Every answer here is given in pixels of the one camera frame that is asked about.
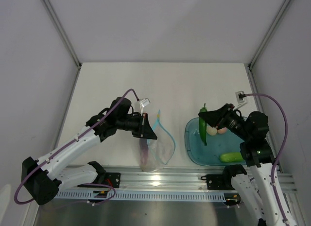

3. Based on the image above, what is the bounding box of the teal plastic tray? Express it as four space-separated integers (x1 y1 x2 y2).
184 118 246 166

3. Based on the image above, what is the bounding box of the frame post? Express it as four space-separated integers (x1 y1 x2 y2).
247 0 298 69
36 0 82 69

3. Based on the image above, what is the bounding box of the aluminium rail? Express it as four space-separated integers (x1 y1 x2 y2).
63 164 298 194

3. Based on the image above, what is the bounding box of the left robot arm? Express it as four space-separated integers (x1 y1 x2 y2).
21 97 157 205

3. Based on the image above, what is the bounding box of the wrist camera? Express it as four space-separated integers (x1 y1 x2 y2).
235 91 248 109
138 98 150 114

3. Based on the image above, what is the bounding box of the right frame post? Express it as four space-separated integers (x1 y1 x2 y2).
247 0 298 69

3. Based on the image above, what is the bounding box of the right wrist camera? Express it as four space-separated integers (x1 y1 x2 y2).
235 91 248 109

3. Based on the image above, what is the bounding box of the left frame post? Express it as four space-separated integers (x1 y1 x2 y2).
36 0 82 69

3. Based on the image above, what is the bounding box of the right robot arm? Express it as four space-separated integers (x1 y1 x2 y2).
198 104 297 226

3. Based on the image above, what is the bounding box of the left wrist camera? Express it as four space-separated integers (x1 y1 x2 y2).
138 98 150 114

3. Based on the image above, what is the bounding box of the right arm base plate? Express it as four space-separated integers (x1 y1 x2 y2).
200 174 234 191

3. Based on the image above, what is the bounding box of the pink egg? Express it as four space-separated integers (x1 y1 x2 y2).
217 127 227 134

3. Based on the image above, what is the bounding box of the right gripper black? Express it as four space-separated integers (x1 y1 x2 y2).
198 103 250 141

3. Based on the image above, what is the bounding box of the purple eggplant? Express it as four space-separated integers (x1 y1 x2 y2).
139 139 149 169

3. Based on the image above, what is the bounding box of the green cucumber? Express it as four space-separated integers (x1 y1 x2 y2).
219 152 244 163

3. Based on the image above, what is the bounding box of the white egg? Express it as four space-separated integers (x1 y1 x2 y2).
207 126 217 136

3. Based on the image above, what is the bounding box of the clear zip top bag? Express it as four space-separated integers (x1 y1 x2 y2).
141 109 176 173

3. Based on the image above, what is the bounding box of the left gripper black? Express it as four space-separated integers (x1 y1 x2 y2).
117 112 157 140

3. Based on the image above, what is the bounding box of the green chili pepper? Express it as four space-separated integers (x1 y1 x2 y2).
199 116 207 146

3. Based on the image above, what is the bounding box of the white slotted cable duct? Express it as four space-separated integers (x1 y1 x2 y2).
55 190 226 203

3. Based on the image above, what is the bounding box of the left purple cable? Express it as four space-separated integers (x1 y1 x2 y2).
14 88 117 205

